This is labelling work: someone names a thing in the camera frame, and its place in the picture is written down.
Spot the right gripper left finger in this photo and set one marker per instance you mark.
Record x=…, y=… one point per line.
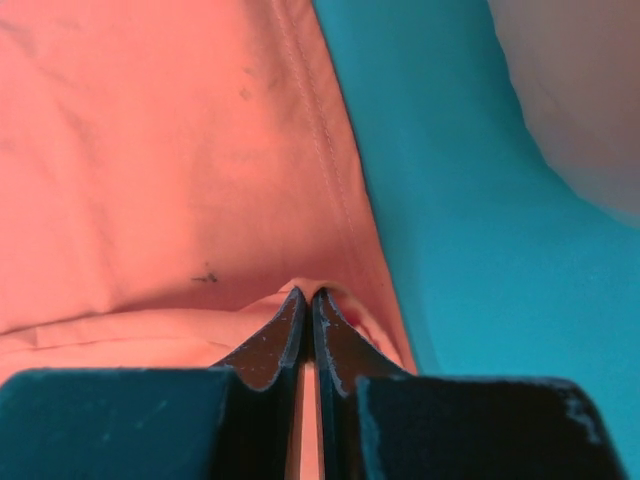
x=237, y=419

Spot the orange t-shirt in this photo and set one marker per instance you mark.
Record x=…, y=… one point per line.
x=170, y=172

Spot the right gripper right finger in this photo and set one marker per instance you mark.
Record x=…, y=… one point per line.
x=378, y=421

